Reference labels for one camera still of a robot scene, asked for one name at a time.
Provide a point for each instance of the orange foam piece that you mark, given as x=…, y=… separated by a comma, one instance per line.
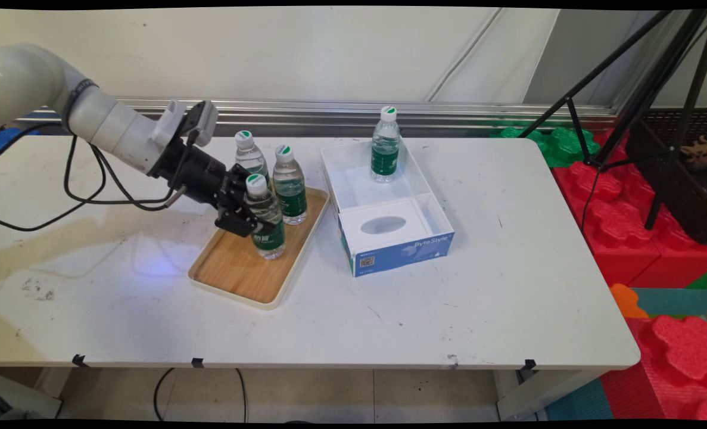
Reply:
x=626, y=301

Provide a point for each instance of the brown toy animal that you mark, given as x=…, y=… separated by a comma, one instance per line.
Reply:
x=700, y=150

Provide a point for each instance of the black tripod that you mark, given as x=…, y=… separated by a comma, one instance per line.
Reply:
x=650, y=89

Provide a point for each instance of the white and blue cardboard box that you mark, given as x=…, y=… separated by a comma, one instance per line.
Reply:
x=401, y=253

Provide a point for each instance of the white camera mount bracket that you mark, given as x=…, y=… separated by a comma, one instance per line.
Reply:
x=168, y=122

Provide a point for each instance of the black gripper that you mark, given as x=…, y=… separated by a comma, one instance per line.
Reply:
x=195, y=173

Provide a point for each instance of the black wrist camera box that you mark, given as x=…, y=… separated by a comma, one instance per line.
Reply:
x=203, y=122

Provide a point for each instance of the blue foam block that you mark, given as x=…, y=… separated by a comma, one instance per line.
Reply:
x=8, y=140

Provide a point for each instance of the green foam block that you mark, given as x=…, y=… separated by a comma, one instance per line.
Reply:
x=558, y=143

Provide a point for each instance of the teal foam mat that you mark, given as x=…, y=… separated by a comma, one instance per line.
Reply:
x=675, y=301

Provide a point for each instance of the wooden tray with cream rim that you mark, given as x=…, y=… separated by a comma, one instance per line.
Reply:
x=240, y=268

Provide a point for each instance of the large red foam block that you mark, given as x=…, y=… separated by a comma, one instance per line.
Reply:
x=603, y=226

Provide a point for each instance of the black mesh basket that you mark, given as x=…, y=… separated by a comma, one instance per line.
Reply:
x=681, y=190

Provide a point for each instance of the white table leg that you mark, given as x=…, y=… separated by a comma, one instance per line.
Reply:
x=544, y=393

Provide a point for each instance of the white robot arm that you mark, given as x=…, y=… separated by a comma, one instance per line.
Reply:
x=109, y=125

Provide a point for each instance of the metal wall rail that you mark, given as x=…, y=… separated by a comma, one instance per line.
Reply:
x=478, y=113

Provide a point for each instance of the clear green-label water bottle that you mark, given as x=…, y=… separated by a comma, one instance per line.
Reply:
x=290, y=199
x=270, y=238
x=385, y=158
x=247, y=156

